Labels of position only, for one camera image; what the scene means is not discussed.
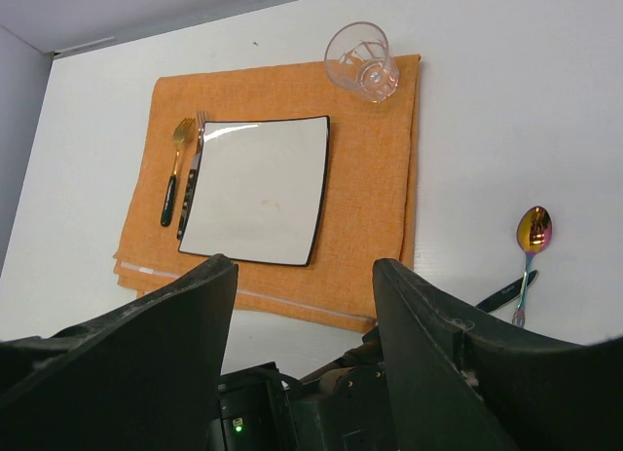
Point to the gold fork green handle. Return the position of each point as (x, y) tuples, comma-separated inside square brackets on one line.
[(179, 137)]

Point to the white square plate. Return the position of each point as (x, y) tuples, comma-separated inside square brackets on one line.
[(259, 191)]

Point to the copper bowl spoon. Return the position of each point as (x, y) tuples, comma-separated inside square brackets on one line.
[(533, 235)]

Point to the silver fork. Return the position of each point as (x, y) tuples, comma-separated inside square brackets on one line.
[(201, 118)]

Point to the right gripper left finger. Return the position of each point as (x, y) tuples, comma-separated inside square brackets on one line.
[(141, 377)]

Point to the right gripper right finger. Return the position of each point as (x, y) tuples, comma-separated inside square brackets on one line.
[(461, 379)]

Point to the clear drinking glass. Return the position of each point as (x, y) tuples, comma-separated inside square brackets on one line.
[(358, 59)]

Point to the silver table knife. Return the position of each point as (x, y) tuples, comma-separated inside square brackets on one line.
[(502, 297)]

